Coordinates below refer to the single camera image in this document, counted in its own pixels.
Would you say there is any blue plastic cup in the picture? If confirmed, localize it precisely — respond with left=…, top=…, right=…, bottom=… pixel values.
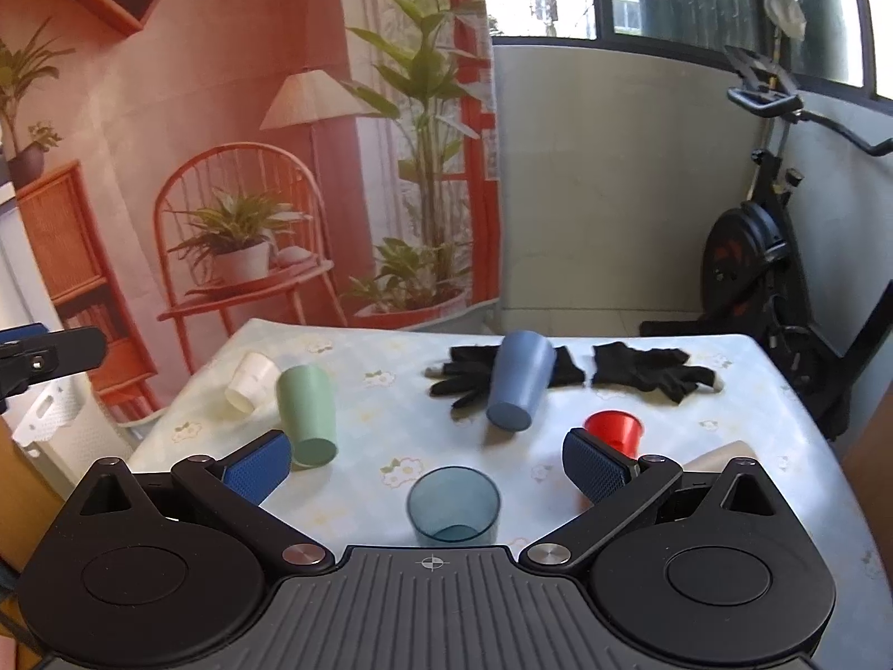
left=486, top=330, right=557, bottom=433

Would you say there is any black exercise bike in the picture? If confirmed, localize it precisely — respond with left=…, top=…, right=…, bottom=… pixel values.
left=637, top=44, right=893, bottom=442

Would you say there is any white paper cup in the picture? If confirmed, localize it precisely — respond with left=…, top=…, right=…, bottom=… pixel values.
left=224, top=351, right=280, bottom=414

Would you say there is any printed room backdrop curtain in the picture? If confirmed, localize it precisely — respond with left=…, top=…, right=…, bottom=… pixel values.
left=2, top=0, right=501, bottom=420

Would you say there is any green plastic cup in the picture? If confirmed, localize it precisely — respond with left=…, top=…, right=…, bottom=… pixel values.
left=276, top=365, right=338, bottom=467

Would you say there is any white plastic crate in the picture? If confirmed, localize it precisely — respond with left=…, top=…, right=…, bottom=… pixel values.
left=9, top=374, right=136, bottom=461

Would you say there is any left black glove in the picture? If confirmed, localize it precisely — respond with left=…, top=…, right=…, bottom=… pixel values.
left=425, top=345, right=586, bottom=410

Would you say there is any floral table cloth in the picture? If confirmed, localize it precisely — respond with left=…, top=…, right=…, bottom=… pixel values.
left=130, top=319, right=891, bottom=668

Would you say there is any red plastic cup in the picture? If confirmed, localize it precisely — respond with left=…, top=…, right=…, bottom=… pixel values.
left=584, top=410, right=644, bottom=458

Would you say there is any right black glove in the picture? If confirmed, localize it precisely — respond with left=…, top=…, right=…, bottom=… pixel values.
left=592, top=342, right=723, bottom=404

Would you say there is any black glove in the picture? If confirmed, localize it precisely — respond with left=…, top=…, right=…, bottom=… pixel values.
left=425, top=345, right=586, bottom=410
left=592, top=342, right=723, bottom=404

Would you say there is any transparent teal cup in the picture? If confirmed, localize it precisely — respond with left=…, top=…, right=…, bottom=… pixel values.
left=406, top=466, right=501, bottom=548

